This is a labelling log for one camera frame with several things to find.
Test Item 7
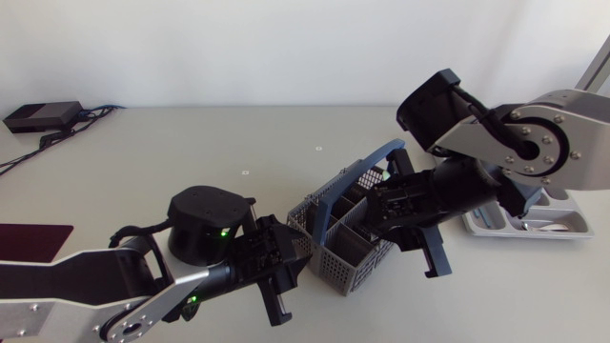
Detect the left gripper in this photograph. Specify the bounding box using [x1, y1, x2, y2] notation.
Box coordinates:
[230, 213, 314, 328]

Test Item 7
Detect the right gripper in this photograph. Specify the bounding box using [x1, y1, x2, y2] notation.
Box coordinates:
[365, 148, 454, 279]

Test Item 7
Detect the grey cutlery basket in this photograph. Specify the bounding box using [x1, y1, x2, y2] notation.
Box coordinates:
[286, 138, 407, 298]

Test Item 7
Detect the steel cutlery piece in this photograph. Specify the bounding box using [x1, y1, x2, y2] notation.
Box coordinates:
[474, 206, 495, 230]

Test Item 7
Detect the grey cutlery tray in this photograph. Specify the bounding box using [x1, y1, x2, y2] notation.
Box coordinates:
[460, 184, 596, 240]

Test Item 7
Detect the steel spoon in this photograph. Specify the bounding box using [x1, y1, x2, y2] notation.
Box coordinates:
[520, 220, 572, 233]

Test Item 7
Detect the dark mat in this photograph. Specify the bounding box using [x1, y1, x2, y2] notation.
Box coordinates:
[0, 223, 75, 265]

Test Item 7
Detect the black power brick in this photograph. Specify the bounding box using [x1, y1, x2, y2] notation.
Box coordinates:
[2, 100, 85, 134]

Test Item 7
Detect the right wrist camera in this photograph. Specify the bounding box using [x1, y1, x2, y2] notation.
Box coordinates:
[368, 183, 407, 224]

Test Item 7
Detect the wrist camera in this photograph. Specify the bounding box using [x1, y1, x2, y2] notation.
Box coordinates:
[236, 227, 280, 275]
[368, 183, 407, 224]

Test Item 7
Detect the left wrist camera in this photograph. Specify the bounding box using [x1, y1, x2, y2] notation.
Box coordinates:
[236, 227, 280, 275]

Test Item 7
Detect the blue cable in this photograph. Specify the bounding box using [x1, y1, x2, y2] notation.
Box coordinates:
[77, 104, 127, 118]

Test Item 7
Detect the black cable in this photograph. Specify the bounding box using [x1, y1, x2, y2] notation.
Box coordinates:
[0, 106, 118, 177]

